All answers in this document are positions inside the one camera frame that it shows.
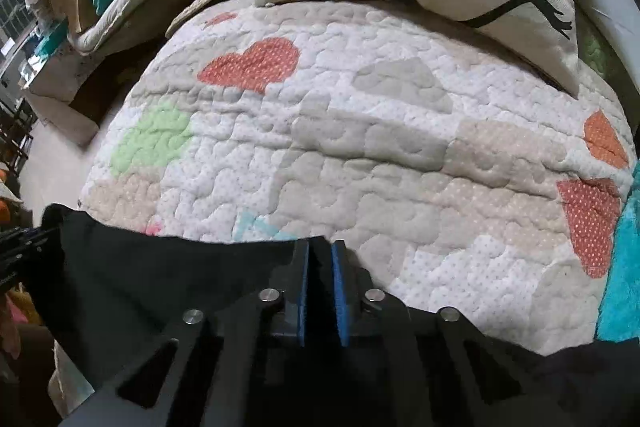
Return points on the quilted heart-print bed cover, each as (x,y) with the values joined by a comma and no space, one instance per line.
(350,167)

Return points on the teal fluffy blanket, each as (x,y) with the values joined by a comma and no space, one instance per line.
(620,277)

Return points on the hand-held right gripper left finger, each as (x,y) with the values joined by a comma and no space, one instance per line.
(302,287)

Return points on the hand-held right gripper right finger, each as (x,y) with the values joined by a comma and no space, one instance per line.
(342,292)

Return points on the black pants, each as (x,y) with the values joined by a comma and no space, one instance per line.
(150,277)

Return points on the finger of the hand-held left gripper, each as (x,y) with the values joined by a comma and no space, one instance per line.
(20,243)

